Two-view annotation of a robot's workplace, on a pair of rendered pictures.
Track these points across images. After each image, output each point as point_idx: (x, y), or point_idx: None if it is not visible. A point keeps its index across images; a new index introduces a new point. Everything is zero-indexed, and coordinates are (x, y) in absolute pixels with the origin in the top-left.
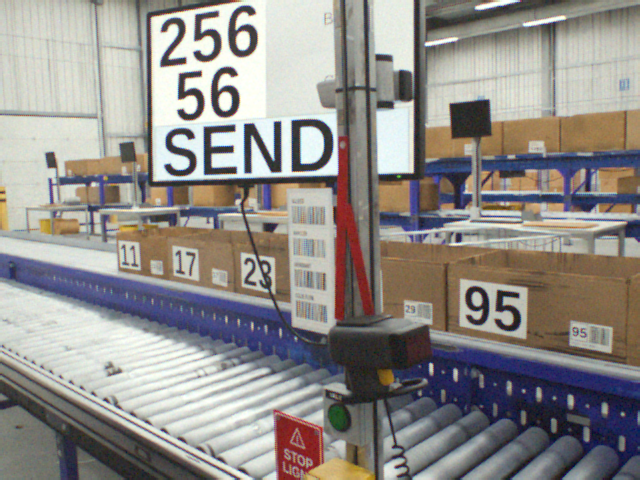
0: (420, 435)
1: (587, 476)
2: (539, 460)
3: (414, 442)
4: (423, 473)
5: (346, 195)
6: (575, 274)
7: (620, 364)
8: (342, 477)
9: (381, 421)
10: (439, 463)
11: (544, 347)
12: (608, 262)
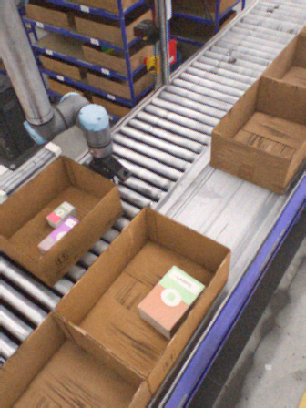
0: (239, 87)
1: (213, 121)
2: (221, 111)
3: (234, 86)
4: (205, 87)
5: None
6: (270, 63)
7: None
8: (153, 58)
9: (163, 53)
10: (212, 90)
11: None
12: None
